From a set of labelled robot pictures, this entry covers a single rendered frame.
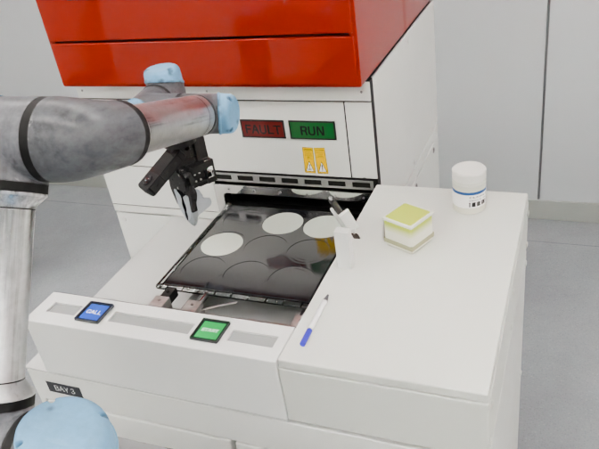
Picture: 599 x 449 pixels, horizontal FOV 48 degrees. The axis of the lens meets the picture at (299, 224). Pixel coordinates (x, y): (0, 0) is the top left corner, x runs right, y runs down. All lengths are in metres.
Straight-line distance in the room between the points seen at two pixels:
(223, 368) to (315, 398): 0.17
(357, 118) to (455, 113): 1.61
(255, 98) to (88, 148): 0.79
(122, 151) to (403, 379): 0.55
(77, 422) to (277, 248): 0.75
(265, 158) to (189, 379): 0.65
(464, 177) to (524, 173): 1.80
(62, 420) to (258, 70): 0.91
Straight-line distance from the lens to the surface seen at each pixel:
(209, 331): 1.24
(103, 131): 0.92
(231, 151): 1.74
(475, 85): 3.08
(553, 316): 2.75
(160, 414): 1.42
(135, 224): 2.04
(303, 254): 1.51
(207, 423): 1.37
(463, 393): 1.08
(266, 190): 1.73
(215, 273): 1.51
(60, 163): 0.92
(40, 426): 0.95
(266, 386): 1.21
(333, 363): 1.13
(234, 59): 1.57
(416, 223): 1.33
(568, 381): 2.50
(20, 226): 0.98
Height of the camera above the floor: 1.73
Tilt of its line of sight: 31 degrees down
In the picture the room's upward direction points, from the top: 9 degrees counter-clockwise
